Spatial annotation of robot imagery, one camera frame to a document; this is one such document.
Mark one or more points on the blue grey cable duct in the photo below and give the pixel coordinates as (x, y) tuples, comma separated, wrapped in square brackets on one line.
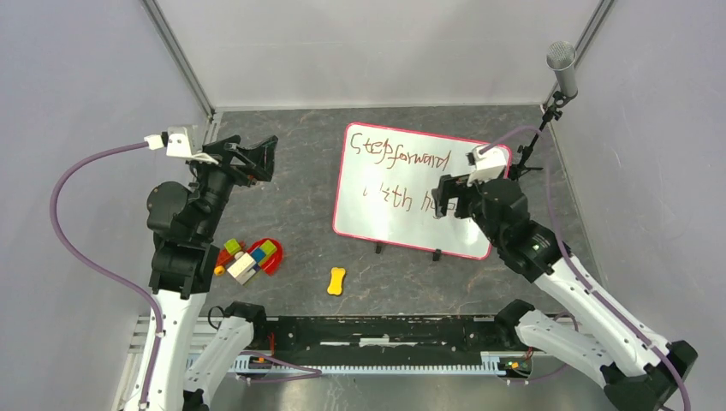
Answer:
[(485, 369)]

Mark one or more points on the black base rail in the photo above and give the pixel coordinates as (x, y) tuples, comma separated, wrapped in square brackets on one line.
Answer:
[(424, 340)]

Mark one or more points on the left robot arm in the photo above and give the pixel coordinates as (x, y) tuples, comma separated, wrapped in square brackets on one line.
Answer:
[(183, 221)]

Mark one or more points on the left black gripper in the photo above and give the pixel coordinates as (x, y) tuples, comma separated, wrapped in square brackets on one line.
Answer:
[(263, 157)]

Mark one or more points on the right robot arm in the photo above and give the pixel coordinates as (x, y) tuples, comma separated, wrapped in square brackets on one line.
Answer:
[(636, 368)]

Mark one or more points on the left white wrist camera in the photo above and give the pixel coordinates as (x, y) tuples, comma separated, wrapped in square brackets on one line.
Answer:
[(181, 142)]

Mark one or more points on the yellow bone shaped eraser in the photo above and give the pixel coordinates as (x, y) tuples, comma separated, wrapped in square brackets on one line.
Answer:
[(335, 286)]

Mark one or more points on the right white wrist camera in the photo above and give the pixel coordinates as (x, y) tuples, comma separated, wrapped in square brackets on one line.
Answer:
[(488, 163)]

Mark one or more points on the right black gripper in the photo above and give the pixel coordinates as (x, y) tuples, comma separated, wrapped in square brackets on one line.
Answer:
[(452, 187)]

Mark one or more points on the pink framed whiteboard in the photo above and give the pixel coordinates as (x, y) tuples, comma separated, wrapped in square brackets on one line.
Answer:
[(384, 190)]

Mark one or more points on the colourful toy block pile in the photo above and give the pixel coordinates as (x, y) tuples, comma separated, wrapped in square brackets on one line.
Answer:
[(234, 261)]

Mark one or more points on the red plastic bowl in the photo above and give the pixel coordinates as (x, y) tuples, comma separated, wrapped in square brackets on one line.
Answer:
[(268, 253)]

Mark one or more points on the black microphone tripod stand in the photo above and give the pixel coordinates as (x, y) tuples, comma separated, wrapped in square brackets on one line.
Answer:
[(552, 112)]

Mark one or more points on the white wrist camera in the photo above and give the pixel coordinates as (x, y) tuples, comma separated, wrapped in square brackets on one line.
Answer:
[(488, 163), (181, 142)]

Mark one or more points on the grey microphone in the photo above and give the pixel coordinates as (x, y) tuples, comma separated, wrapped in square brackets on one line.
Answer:
[(561, 59)]

